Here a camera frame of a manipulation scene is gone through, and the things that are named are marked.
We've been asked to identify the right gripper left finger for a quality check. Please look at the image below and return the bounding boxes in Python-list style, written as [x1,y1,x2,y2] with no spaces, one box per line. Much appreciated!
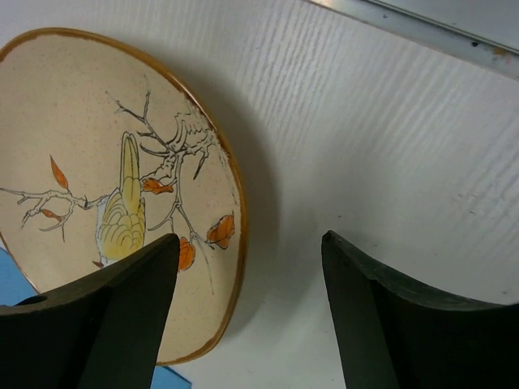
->
[1,233,180,388]

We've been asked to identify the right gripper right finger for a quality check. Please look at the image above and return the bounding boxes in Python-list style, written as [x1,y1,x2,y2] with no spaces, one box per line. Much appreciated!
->
[321,231,518,388]

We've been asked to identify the blue patterned cloth placemat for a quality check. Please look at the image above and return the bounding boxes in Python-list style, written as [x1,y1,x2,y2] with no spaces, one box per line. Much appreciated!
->
[1,246,191,389]

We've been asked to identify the beige floral plate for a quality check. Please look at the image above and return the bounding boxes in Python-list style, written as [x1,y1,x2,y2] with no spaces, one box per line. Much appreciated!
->
[1,28,249,365]

